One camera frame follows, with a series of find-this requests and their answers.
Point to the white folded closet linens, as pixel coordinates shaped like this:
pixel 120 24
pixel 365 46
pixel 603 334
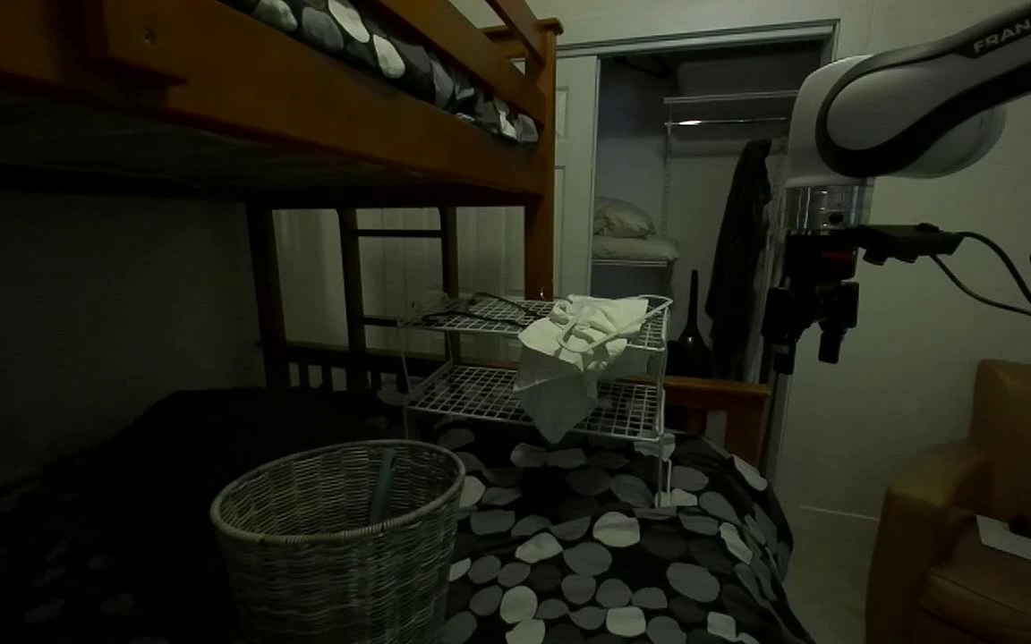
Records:
pixel 629 234

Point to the white cloth on rack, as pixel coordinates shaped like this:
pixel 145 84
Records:
pixel 562 355

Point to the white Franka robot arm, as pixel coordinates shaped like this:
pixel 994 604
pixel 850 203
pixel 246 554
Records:
pixel 913 112

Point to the brown leather armchair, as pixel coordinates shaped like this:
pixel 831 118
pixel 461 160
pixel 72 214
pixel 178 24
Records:
pixel 955 537

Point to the grey woven wicker basket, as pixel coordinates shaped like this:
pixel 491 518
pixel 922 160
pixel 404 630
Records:
pixel 342 547

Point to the dotted upper bunk bedding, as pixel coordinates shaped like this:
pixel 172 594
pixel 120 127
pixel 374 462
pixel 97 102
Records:
pixel 358 42

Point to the dark hanging coat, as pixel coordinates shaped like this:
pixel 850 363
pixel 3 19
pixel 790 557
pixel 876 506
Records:
pixel 743 230

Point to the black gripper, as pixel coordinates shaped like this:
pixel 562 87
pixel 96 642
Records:
pixel 828 234

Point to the white wire shelf rack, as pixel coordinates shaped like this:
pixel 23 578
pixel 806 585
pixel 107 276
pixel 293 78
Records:
pixel 476 374

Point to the black grey dotted bedspread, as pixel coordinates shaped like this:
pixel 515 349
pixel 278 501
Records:
pixel 558 543

